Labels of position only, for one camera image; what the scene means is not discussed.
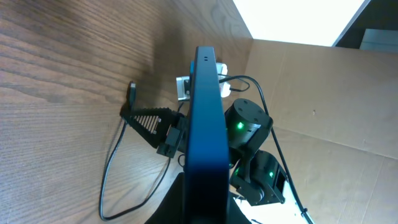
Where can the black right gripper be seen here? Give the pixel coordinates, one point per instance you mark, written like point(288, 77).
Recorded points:
point(157, 127)

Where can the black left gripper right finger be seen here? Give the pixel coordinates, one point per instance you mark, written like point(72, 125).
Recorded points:
point(235, 215)

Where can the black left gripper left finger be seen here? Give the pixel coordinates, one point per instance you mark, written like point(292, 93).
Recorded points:
point(170, 210)

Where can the blue Galaxy smartphone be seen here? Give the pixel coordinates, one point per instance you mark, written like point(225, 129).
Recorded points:
point(206, 184)

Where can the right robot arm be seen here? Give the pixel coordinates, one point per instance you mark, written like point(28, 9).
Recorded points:
point(255, 174)

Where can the white power strip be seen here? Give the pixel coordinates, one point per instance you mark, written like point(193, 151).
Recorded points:
point(225, 87)

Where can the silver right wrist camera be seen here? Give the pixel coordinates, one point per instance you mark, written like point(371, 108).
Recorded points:
point(183, 88)

